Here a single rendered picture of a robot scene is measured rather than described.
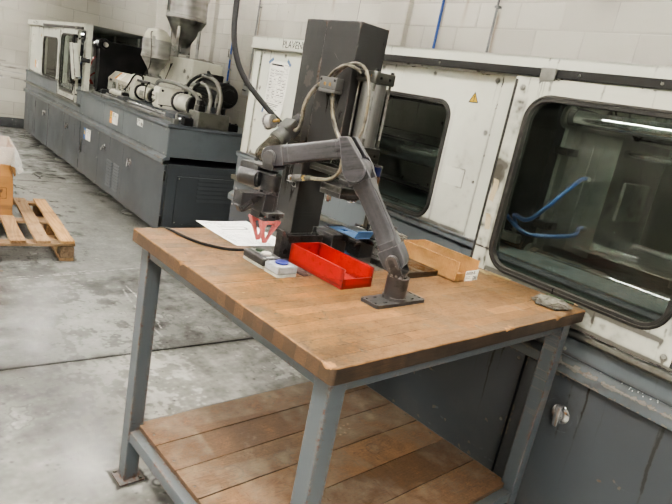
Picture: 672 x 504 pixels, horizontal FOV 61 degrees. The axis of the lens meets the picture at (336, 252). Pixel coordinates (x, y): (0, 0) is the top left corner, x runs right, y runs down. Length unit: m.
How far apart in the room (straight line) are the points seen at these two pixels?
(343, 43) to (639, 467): 1.63
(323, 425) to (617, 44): 3.79
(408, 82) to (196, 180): 2.70
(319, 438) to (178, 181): 3.86
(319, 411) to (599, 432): 1.17
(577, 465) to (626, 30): 3.15
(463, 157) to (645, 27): 2.36
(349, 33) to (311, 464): 1.30
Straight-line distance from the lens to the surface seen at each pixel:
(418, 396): 2.62
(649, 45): 4.49
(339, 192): 1.83
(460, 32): 5.41
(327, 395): 1.22
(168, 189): 4.92
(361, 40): 1.92
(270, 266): 1.63
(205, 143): 4.97
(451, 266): 1.95
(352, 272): 1.73
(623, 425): 2.12
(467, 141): 2.42
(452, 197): 2.44
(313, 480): 1.33
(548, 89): 2.19
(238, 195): 1.63
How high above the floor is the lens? 1.40
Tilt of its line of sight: 15 degrees down
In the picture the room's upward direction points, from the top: 11 degrees clockwise
